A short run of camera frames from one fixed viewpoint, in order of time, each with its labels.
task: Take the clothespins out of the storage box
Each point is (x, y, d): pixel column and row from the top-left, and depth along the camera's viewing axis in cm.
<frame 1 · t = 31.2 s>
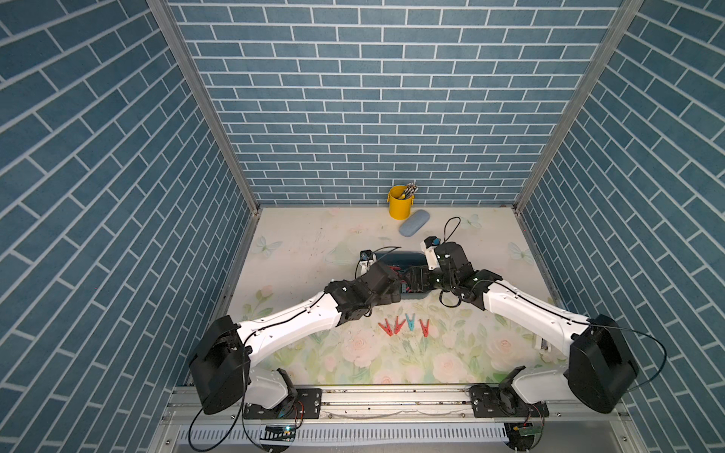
left hand: (393, 291, 81), fingers open
right hand: (415, 274, 85), fingers open
yellow metal bucket: (399, 209, 116), point 6 cm above the table
grey fabric glasses case: (414, 223, 114), point 3 cm above the table
pens in bucket: (409, 192, 107), point 16 cm above the table

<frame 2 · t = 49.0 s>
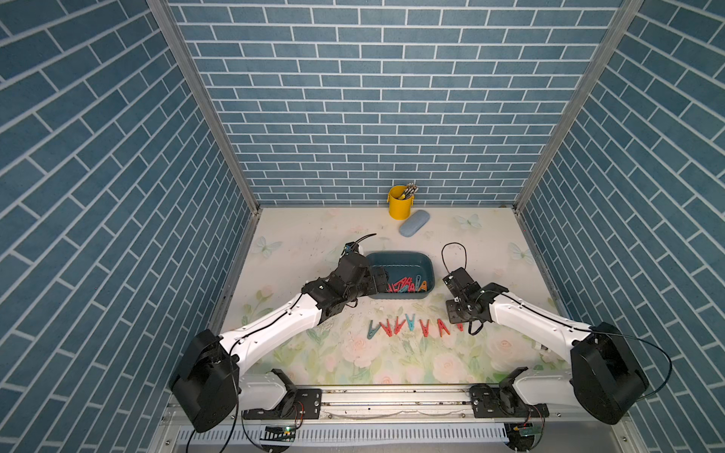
left hand: (385, 279, 81), fingers open
right hand: (457, 312, 88), fingers closed
orange clothespin in box: (424, 286, 98), on the table
the other named things where they were.

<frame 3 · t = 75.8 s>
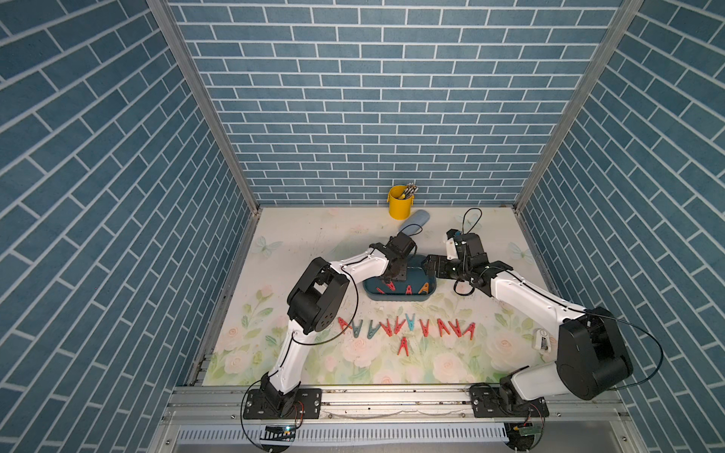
left hand: (403, 276, 98), fingers open
right hand: (435, 264, 89), fingers open
red clothespin row: (404, 343, 86), on the table
the other named things where they were.

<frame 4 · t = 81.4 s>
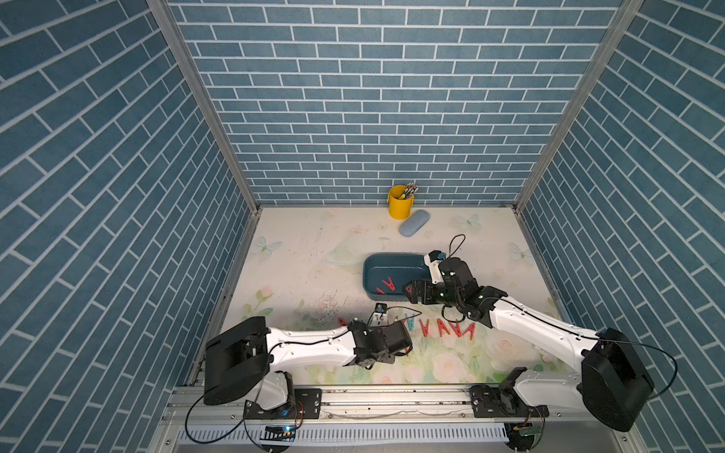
left hand: (393, 354, 80), fingers open
right hand: (415, 288, 83), fingers open
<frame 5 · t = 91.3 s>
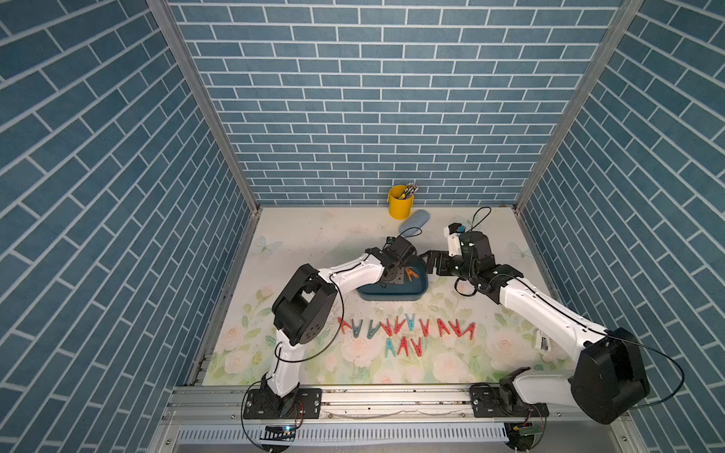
left hand: (400, 277, 95), fingers open
right hand: (433, 258, 85), fingers open
teal clothespin row: (388, 347, 86), on the table
red clothespin row 2: (418, 347, 85), on the table
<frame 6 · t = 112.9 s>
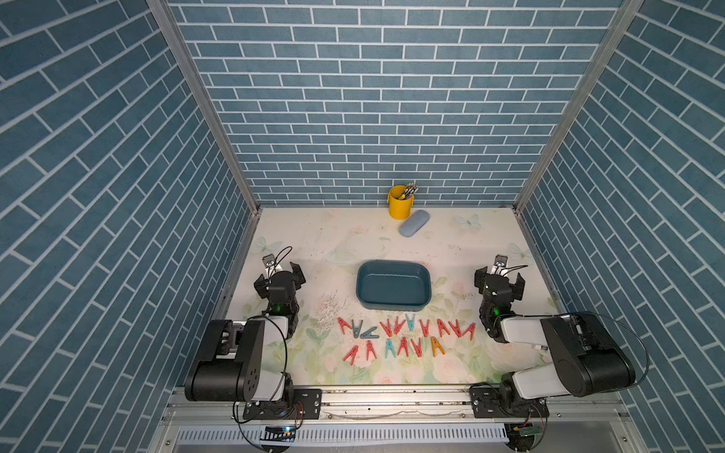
left hand: (285, 267, 90), fingers open
right hand: (504, 272, 90), fingers open
red clothespin row 3: (352, 352, 84), on the table
red clothespin row 4: (370, 348, 85), on the table
